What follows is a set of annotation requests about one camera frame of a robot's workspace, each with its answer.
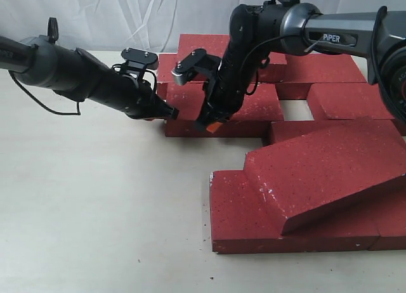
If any red back left brick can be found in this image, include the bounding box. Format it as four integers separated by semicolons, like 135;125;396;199
155;53;210;99

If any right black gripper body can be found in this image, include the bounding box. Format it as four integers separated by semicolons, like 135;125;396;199
195;45;260;131

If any red middle right brick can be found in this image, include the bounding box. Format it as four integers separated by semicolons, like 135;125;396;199
307;83;405;136

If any red front left brick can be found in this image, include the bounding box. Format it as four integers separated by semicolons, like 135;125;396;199
209;170;379;254

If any red top stacked brick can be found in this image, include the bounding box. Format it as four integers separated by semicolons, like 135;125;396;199
176;34;288;65

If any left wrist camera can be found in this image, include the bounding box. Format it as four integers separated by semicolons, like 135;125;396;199
121;48;159;70

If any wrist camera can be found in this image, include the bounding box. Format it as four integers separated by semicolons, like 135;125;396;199
171;48;209;86
121;48;159;70

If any white backdrop curtain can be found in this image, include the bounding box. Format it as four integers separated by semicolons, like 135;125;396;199
0;0;406;56

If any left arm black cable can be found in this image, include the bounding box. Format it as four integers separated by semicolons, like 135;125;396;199
8;16;82;117

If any red third row brick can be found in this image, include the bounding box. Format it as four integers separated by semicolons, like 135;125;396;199
270;117;405;147

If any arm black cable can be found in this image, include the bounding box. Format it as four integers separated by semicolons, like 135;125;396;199
8;16;82;117
242;0;337;96

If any red front right brick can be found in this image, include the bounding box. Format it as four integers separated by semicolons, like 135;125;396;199
369;190;405;251

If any red back right brick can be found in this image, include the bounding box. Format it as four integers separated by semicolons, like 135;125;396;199
256;53;366;100

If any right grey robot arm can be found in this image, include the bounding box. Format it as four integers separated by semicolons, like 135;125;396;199
195;3;405;131

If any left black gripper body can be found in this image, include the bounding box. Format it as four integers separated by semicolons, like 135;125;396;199
88;69;179;120

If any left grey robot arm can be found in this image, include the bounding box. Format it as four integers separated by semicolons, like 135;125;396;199
1;36;179;120

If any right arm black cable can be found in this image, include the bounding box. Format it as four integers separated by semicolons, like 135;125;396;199
242;0;337;96

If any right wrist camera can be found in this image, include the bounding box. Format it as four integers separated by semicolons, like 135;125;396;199
171;48;209;86

